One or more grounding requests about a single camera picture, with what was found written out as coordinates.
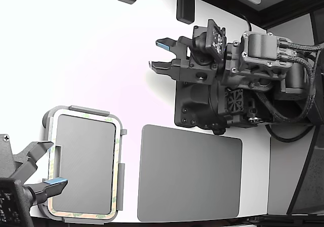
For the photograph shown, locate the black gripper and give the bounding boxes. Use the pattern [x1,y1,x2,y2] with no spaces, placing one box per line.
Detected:
[148,35,241,85]

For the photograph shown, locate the dark gray rectangular mat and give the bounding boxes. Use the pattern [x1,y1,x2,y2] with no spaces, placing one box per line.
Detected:
[137,124,244,223]

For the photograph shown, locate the black braided cable harness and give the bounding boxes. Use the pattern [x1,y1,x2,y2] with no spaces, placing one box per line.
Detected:
[255,41,324,123]

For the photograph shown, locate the black enclosure frame rail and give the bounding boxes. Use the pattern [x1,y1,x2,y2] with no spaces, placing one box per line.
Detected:
[161,0,324,30]

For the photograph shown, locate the beige rectangular adhesive frame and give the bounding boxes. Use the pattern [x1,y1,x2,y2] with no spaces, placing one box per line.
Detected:
[47,112,122,216]

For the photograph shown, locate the gray plastic frame holder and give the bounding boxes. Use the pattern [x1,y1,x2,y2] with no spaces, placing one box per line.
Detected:
[42,105,128,225]

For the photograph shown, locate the black plastic bracket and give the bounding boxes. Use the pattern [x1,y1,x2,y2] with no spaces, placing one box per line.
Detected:
[176,0,196,25]

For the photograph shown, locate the black six-joint robot arm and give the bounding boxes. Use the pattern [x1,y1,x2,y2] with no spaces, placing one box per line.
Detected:
[174,30,324,137]

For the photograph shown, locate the black camera board module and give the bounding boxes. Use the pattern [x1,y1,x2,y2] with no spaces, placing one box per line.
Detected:
[0,178,35,227]

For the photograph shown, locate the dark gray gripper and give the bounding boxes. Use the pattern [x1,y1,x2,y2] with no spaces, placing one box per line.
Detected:
[0,133,69,205]

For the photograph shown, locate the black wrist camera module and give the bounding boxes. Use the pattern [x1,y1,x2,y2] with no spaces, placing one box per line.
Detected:
[191,19,227,65]

